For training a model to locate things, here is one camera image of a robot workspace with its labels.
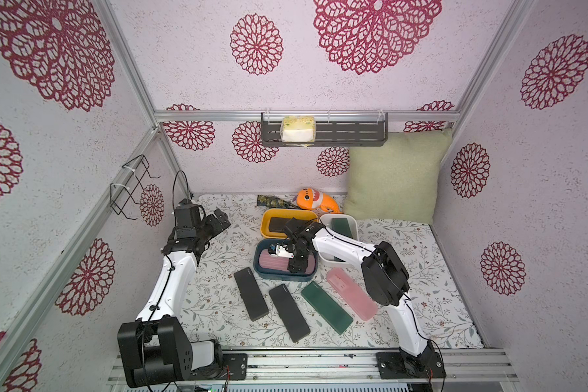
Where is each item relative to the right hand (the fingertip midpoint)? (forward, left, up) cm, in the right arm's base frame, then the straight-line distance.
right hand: (291, 256), depth 95 cm
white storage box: (+19, -14, -1) cm, 24 cm away
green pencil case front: (-21, -15, -3) cm, 26 cm away
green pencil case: (+16, -21, -1) cm, 27 cm away
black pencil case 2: (-21, 0, -2) cm, 21 cm away
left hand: (+3, +25, +18) cm, 31 cm away
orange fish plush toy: (+27, -8, +4) cm, 29 cm away
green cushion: (+27, -42, +14) cm, 52 cm away
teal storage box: (-9, +4, 0) cm, 10 cm away
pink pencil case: (-7, +4, +6) cm, 10 cm away
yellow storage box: (+21, -3, 0) cm, 22 cm away
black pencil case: (-15, +14, -2) cm, 21 cm away
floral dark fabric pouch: (+28, +10, +1) cm, 30 cm away
